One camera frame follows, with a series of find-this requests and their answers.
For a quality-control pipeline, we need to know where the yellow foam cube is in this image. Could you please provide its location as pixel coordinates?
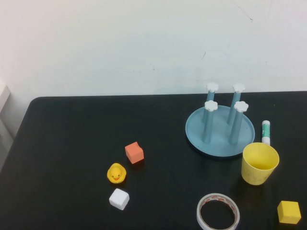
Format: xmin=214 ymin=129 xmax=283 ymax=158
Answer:
xmin=277 ymin=200 xmax=302 ymax=225

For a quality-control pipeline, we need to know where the blue cup stand with posts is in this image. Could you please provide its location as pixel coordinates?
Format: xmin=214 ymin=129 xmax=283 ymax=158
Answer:
xmin=185 ymin=82 xmax=256 ymax=158

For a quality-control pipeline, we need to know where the white green glue stick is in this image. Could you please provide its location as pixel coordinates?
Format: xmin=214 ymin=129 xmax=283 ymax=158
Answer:
xmin=261 ymin=120 xmax=272 ymax=146

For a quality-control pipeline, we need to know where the yellow plastic cup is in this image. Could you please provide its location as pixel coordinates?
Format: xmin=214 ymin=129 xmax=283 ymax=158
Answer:
xmin=241 ymin=142 xmax=280 ymax=186

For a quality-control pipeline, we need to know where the white double-sided tape roll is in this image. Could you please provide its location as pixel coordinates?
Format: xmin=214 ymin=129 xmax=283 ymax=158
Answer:
xmin=196 ymin=193 xmax=240 ymax=230

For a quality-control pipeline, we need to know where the white foam cube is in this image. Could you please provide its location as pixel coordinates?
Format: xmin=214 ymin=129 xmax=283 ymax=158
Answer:
xmin=108 ymin=188 xmax=130 ymax=211

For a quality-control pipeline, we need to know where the yellow rubber duck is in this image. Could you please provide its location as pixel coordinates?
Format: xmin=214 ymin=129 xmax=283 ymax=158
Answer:
xmin=106 ymin=162 xmax=127 ymax=184

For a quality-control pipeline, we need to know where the orange foam cube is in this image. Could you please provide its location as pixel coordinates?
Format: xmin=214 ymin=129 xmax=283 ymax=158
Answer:
xmin=124 ymin=141 xmax=145 ymax=165

